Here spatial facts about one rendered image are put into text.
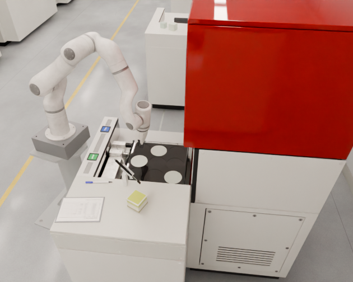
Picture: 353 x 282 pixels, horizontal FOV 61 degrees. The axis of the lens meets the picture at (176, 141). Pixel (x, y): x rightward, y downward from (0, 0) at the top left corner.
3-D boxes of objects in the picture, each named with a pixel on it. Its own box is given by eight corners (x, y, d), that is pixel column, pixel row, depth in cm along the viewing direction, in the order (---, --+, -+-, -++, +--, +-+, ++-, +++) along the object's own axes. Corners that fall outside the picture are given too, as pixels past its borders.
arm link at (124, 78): (109, 78, 140) (138, 132, 153) (131, 63, 150) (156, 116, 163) (98, 80, 146) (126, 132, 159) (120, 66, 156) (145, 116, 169)
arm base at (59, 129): (39, 138, 192) (31, 113, 181) (55, 121, 207) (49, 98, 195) (66, 143, 189) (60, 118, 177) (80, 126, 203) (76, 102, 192)
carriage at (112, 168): (126, 147, 198) (126, 144, 196) (112, 190, 170) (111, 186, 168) (115, 146, 199) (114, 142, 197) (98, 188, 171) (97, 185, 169)
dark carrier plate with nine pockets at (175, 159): (187, 146, 193) (187, 145, 193) (183, 187, 167) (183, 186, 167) (134, 142, 195) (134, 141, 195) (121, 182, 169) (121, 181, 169)
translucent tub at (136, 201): (148, 203, 149) (147, 194, 145) (139, 214, 144) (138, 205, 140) (136, 197, 152) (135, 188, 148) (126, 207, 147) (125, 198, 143)
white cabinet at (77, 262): (190, 205, 268) (195, 134, 215) (181, 325, 195) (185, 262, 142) (120, 198, 273) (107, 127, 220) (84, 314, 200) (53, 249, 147)
